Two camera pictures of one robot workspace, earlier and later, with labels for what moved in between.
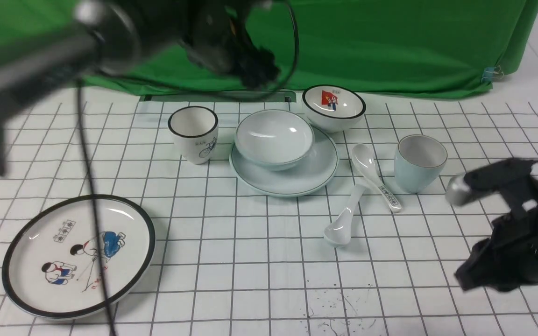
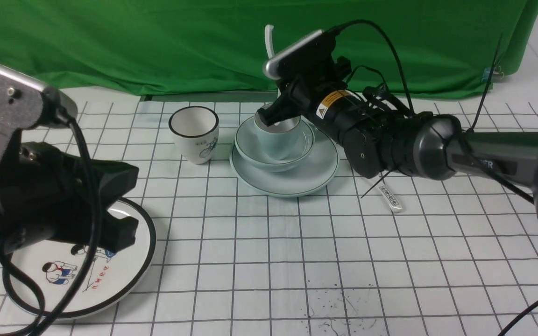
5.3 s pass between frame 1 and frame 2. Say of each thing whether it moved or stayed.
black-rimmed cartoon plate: stayed
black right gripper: moved
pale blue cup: moved
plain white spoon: moved
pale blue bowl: stayed
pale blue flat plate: stayed
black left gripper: moved
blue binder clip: stayed
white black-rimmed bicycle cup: stayed
